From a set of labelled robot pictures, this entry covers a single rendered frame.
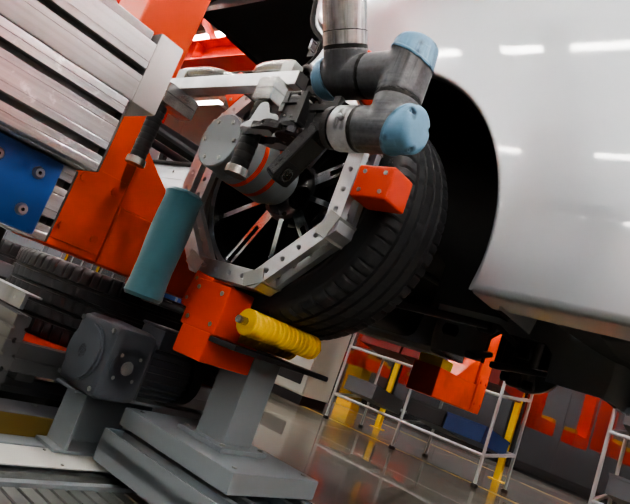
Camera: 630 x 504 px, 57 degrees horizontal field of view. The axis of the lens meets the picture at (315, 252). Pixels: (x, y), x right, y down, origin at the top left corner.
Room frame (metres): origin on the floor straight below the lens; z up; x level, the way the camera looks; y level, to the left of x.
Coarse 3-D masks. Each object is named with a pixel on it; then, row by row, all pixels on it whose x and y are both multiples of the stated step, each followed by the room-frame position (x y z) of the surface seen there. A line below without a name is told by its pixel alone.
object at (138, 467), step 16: (112, 432) 1.42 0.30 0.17; (128, 432) 1.48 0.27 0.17; (96, 448) 1.44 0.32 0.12; (112, 448) 1.41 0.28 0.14; (128, 448) 1.37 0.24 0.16; (144, 448) 1.42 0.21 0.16; (112, 464) 1.39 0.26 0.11; (128, 464) 1.36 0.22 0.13; (144, 464) 1.32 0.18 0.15; (160, 464) 1.37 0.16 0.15; (176, 464) 1.35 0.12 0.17; (128, 480) 1.34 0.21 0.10; (144, 480) 1.31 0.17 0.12; (160, 480) 1.28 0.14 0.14; (176, 480) 1.25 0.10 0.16; (192, 480) 1.30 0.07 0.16; (144, 496) 1.30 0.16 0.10; (160, 496) 1.27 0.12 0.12; (176, 496) 1.24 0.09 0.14; (192, 496) 1.21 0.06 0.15; (208, 496) 1.26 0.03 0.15; (224, 496) 1.25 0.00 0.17; (240, 496) 1.24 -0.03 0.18
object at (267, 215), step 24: (312, 168) 1.35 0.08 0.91; (336, 168) 1.29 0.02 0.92; (216, 192) 1.51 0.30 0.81; (312, 192) 1.33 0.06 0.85; (216, 216) 1.51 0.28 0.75; (240, 216) 1.49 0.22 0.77; (264, 216) 1.41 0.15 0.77; (288, 216) 1.36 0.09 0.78; (312, 216) 1.36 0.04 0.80; (360, 216) 1.20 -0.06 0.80; (216, 240) 1.47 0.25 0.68; (240, 240) 1.57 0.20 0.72; (264, 240) 1.66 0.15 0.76; (240, 264) 1.50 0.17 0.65
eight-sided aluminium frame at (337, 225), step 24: (192, 168) 1.46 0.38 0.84; (192, 192) 1.45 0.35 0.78; (336, 192) 1.14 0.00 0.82; (336, 216) 1.12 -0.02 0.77; (192, 240) 1.39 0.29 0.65; (312, 240) 1.15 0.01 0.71; (336, 240) 1.15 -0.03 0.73; (192, 264) 1.36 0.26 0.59; (216, 264) 1.31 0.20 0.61; (264, 264) 1.22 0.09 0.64; (288, 264) 1.18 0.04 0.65; (312, 264) 1.20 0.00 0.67; (264, 288) 1.23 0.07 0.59
